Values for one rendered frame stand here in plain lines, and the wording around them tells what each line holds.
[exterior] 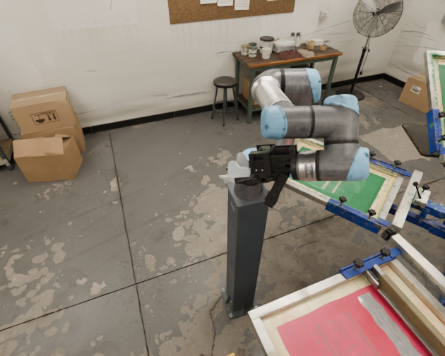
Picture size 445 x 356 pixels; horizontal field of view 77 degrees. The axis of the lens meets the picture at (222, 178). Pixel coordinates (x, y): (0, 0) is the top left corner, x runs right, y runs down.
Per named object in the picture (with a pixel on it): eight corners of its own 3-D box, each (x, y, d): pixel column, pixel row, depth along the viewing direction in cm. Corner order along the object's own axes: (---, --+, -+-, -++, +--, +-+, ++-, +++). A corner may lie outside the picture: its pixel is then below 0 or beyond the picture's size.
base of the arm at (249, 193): (229, 184, 146) (230, 169, 140) (256, 178, 150) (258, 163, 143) (239, 203, 136) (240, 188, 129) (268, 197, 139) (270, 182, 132)
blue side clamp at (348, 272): (343, 285, 132) (347, 277, 127) (336, 276, 135) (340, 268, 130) (391, 264, 140) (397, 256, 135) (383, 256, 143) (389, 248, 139)
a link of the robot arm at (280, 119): (245, 66, 101) (267, 102, 58) (276, 66, 101) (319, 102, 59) (244, 98, 107) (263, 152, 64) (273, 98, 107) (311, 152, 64)
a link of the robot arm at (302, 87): (260, 164, 141) (277, 61, 98) (290, 164, 141) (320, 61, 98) (263, 183, 133) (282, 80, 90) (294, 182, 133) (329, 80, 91)
